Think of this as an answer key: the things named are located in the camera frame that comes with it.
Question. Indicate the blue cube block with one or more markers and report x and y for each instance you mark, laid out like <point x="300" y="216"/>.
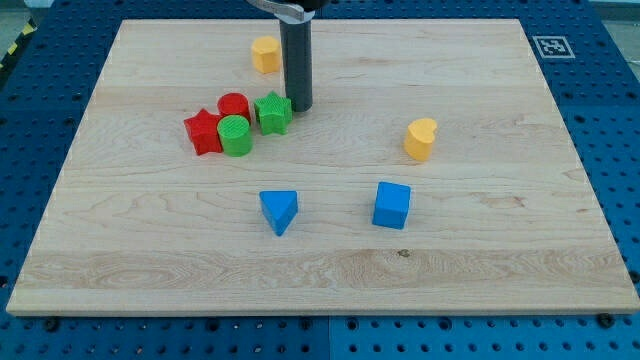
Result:
<point x="392" y="205"/>

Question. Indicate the white fiducial marker tag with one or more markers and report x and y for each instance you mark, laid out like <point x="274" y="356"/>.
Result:
<point x="553" y="47"/>

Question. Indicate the red star block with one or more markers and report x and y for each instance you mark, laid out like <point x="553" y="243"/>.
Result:
<point x="202" y="132"/>

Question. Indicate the green cylinder block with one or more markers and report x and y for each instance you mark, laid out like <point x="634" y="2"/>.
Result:
<point x="235" y="135"/>

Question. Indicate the black tool mount with clamp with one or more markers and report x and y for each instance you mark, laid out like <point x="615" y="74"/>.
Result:
<point x="290" y="11"/>

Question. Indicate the yellow heart block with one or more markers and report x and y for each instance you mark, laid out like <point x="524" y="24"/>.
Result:
<point x="420" y="138"/>

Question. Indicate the green star block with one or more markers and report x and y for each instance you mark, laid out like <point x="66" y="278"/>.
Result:
<point x="274" y="113"/>

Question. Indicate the yellow hexagon block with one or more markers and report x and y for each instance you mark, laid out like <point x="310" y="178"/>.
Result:
<point x="266" y="56"/>

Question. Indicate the blue triangle block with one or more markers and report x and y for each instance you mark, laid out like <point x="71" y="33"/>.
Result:
<point x="279" y="208"/>

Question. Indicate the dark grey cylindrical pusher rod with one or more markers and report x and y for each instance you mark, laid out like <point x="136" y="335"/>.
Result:
<point x="297" y="64"/>

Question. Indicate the light wooden board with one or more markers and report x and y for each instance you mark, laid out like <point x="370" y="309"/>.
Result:
<point x="502" y="218"/>

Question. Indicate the red cylinder block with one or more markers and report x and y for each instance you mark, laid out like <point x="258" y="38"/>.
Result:
<point x="234" y="104"/>

